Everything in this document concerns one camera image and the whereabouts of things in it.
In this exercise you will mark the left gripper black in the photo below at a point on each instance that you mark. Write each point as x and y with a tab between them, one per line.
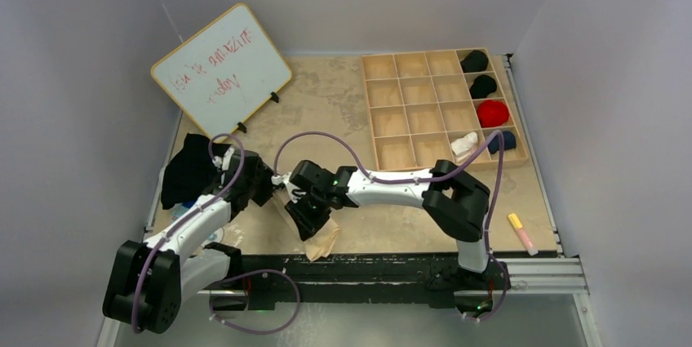
265	176

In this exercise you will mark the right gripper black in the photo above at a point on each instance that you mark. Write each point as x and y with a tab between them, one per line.
306	224

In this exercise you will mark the cream beige underwear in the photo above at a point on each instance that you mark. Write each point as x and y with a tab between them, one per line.
320	245

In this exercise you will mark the white whiteboard yellow frame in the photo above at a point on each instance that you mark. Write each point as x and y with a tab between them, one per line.
224	73

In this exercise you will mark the white underwear pink trim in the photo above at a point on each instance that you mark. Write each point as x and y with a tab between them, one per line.
464	146

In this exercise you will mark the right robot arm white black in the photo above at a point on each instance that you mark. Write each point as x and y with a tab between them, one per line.
457	202

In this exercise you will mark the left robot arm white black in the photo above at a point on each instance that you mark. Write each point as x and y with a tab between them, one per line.
150	280

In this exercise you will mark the white blue patterned underwear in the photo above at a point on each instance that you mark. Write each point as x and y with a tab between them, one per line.
181	209

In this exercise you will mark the black underwear white waistband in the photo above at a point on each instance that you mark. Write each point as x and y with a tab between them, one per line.
190	171

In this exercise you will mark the red rolled underwear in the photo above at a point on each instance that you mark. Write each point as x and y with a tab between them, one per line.
492	113

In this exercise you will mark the navy blue rolled underwear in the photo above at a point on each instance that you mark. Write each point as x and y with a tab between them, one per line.
508	140

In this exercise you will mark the black rolled underwear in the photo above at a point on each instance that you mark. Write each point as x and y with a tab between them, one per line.
474	62
482	86

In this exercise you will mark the black rolled underwear back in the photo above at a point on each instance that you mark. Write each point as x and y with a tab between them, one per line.
474	62

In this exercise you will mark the wooden compartment organizer tray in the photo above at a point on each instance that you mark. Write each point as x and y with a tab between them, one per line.
419	101

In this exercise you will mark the pink yellow marker pen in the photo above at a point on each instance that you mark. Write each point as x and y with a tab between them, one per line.
522	234

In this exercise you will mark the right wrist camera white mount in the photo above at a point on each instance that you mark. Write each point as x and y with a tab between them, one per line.
284	191

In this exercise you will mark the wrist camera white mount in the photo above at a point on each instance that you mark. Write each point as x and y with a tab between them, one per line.
225	162
284	191

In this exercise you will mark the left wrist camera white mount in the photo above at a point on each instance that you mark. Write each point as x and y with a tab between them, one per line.
225	162

